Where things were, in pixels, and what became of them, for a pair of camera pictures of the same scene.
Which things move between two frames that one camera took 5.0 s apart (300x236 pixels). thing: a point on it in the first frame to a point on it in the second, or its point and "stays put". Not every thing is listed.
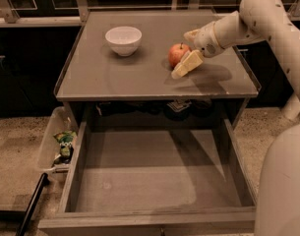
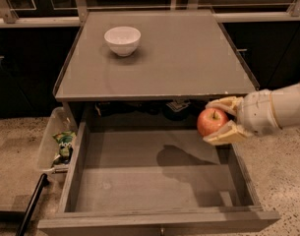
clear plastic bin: [58, 142] stays put
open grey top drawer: [154, 177] stays put
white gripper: [206, 40] to [257, 112]
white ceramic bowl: [125, 40] stays put
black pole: [43, 181] stays put
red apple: [176, 53] to [209, 119]
